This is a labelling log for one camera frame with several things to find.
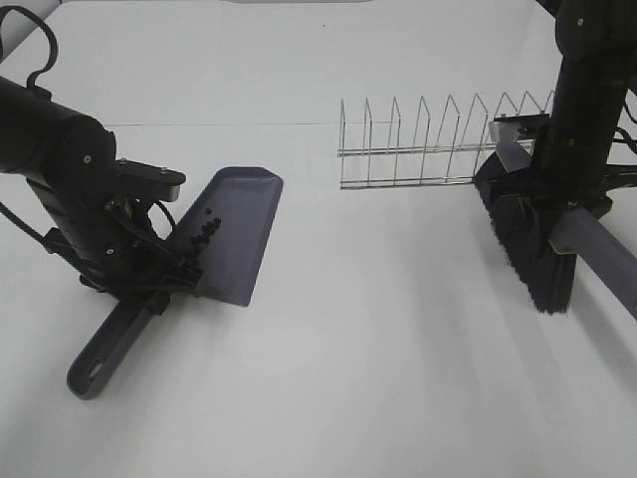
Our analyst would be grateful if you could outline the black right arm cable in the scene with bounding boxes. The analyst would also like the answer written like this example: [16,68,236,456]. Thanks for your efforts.
[614,89,637,165]

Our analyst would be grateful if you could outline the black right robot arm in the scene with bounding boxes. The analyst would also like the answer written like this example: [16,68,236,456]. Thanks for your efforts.
[474,1,636,214]

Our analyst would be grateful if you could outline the purple plastic dustpan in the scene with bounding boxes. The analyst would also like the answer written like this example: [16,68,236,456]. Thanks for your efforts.
[67,166,284,399]

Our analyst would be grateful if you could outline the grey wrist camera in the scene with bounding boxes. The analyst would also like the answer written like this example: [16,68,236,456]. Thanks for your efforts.
[489,113,549,146]
[115,158,186,202]

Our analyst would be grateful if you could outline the purple hand brush black bristles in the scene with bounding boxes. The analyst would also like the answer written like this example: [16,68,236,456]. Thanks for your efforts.
[474,151,636,314]

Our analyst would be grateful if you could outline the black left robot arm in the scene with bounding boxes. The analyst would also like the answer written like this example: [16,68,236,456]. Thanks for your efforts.
[1,79,202,300]

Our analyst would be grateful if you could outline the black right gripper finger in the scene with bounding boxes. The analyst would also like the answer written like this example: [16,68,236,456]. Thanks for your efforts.
[589,196,613,219]

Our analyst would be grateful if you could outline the pile of coffee beans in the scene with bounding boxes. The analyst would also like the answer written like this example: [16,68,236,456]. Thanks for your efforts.
[190,217,222,259]

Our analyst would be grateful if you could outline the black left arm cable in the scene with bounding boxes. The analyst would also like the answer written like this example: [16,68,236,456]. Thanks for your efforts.
[0,5,60,240]

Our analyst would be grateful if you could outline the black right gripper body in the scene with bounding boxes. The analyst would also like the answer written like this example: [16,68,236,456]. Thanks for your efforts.
[490,140,636,210]

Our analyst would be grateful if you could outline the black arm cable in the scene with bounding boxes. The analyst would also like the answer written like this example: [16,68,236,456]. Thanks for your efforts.
[0,5,60,240]
[614,89,637,165]

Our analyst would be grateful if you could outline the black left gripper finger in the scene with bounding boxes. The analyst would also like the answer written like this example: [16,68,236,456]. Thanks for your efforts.
[148,291,170,315]

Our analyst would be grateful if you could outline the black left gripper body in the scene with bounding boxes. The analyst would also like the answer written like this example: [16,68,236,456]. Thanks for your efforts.
[44,196,203,297]

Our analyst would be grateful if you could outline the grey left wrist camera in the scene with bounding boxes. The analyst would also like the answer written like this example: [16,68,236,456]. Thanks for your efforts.
[115,158,186,202]

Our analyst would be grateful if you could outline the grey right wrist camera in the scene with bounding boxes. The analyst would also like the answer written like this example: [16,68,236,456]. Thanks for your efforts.
[489,113,549,146]

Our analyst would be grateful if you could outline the chrome wire dish rack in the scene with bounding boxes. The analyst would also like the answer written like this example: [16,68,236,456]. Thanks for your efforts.
[336,91,554,190]

